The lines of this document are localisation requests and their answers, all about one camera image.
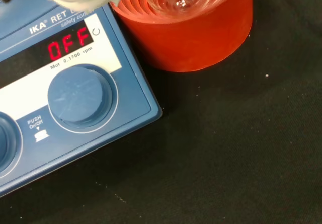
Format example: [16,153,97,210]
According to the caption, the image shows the heater with blue base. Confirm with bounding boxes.
[0,0,163,198]

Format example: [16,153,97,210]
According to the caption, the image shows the black cloth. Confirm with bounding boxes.
[0,0,322,224]

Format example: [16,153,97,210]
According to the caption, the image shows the red rubber flask ring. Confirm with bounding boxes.
[109,0,254,72]

